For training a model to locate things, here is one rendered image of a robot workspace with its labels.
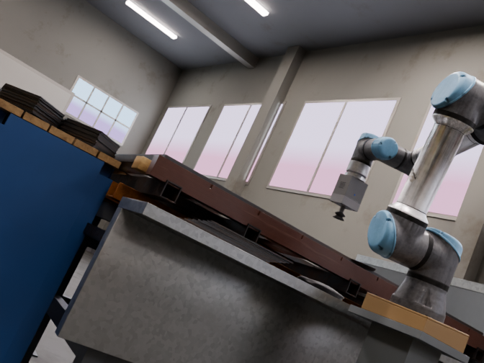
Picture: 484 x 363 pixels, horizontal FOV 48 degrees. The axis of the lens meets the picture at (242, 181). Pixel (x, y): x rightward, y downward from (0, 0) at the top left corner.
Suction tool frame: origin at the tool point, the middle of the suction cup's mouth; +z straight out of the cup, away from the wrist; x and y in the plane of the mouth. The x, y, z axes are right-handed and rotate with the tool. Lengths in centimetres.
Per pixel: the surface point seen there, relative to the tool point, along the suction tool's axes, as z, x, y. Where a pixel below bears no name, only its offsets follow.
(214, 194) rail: 11, 4, 52
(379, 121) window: -206, -391, -364
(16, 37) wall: -187, -1057, 10
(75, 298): 50, 8, 78
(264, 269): 25, 26, 41
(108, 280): 43, 9, 73
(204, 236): 23, 24, 61
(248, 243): 21, 18, 44
